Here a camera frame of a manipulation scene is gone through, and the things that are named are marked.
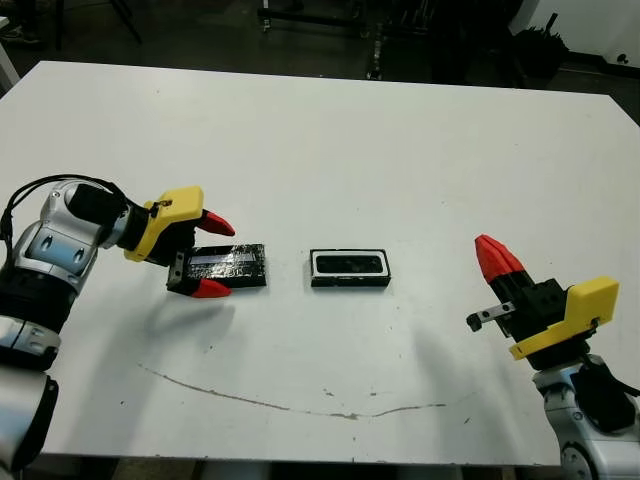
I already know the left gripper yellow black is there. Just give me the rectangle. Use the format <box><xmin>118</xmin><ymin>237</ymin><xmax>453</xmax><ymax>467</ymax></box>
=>
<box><xmin>123</xmin><ymin>185</ymin><xmax>236</xmax><ymax>300</ymax></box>

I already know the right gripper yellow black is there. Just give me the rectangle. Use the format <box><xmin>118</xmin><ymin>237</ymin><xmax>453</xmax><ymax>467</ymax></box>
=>
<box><xmin>465</xmin><ymin>234</ymin><xmax>621</xmax><ymax>371</ymax></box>

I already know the black foil-topped block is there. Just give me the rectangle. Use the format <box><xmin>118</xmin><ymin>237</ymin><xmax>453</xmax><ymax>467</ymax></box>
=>
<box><xmin>179</xmin><ymin>242</ymin><xmax>270</xmax><ymax>294</ymax></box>

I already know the black box white lining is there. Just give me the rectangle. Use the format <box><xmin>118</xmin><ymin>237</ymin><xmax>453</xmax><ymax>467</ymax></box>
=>
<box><xmin>308</xmin><ymin>248</ymin><xmax>391</xmax><ymax>289</ymax></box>

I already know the silver black humanoid robot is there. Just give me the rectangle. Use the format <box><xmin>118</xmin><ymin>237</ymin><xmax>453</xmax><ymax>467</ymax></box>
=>
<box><xmin>366</xmin><ymin>37</ymin><xmax>386</xmax><ymax>81</ymax></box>

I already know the black slanted chair leg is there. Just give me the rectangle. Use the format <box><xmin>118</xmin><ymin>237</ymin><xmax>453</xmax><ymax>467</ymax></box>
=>
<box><xmin>107</xmin><ymin>0</ymin><xmax>144</xmax><ymax>46</ymax></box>

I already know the black hoist crane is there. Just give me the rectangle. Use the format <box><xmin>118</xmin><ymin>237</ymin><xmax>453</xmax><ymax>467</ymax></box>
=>
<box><xmin>257</xmin><ymin>0</ymin><xmax>431</xmax><ymax>81</ymax></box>

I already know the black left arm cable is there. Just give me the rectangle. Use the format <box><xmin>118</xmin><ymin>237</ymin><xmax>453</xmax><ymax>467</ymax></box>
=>
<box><xmin>0</xmin><ymin>173</ymin><xmax>126</xmax><ymax>251</ymax></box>

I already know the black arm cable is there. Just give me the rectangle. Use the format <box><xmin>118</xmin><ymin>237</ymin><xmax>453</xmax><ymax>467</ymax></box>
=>
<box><xmin>0</xmin><ymin>173</ymin><xmax>126</xmax><ymax>251</ymax></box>
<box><xmin>599</xmin><ymin>364</ymin><xmax>640</xmax><ymax>401</ymax></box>

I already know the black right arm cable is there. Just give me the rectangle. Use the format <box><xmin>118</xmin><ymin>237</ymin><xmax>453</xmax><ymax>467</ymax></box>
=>
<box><xmin>599</xmin><ymin>364</ymin><xmax>640</xmax><ymax>401</ymax></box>

